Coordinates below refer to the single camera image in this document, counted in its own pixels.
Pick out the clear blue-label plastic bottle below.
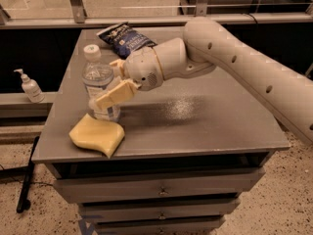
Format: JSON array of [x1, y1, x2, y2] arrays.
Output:
[[82, 44, 120, 122]]

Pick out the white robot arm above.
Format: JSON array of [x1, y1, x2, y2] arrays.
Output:
[[89, 17, 313, 144]]

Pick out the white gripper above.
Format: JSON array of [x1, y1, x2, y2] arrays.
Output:
[[88, 47, 163, 111]]

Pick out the metal window frame rail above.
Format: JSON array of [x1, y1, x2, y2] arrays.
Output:
[[0, 0, 313, 29]]

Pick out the white pump dispenser bottle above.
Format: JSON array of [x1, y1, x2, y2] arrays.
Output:
[[15, 69, 45, 103]]

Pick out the black floor stand leg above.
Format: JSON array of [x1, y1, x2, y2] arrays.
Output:
[[16, 136, 39, 213]]

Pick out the blue chip bag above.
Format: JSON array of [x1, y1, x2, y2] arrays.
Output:
[[97, 23, 156, 59]]

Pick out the grey drawer cabinet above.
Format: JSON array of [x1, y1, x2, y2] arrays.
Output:
[[32, 29, 290, 235]]

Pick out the black cable on rail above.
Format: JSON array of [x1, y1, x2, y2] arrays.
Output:
[[242, 13, 259, 25]]

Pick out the yellow sponge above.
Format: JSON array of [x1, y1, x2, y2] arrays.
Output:
[[68, 114, 125, 158]]

